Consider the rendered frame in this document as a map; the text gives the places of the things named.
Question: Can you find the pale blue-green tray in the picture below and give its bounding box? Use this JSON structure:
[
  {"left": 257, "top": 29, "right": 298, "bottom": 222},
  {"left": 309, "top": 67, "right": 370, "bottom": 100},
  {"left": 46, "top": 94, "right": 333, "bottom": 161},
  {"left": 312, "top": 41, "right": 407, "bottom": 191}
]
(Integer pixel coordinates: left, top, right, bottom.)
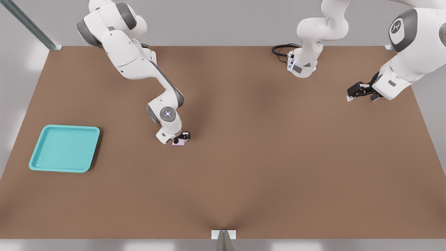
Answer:
[{"left": 29, "top": 125, "right": 100, "bottom": 173}]

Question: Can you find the black cable loop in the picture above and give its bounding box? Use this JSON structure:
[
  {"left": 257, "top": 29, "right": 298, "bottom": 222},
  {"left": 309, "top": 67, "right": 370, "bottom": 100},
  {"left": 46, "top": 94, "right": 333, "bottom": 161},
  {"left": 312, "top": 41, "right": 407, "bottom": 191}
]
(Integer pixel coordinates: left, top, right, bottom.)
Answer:
[{"left": 271, "top": 44, "right": 301, "bottom": 63}]

